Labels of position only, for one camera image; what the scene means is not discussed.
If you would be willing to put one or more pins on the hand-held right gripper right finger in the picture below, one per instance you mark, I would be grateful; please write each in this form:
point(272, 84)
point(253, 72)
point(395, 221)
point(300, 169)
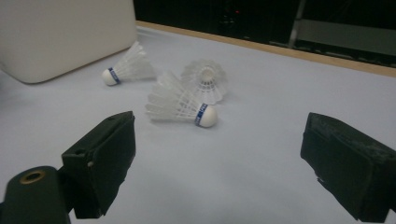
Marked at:
point(348, 168)

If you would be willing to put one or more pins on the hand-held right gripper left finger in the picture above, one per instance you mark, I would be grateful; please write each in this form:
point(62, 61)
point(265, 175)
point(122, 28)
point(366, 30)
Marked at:
point(102, 161)

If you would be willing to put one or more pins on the white feather shuttlecock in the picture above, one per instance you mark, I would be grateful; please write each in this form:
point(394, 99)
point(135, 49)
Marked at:
point(177, 105)
point(205, 84)
point(130, 67)

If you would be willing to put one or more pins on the white plastic storage box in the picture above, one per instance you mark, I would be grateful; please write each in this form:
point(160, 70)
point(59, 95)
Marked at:
point(62, 37)

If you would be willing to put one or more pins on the pale blue table mat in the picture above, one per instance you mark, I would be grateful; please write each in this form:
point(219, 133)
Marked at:
point(218, 174)

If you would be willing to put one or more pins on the grey metal stand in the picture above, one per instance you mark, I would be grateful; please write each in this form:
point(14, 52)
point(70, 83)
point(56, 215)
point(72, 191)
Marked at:
point(342, 35)

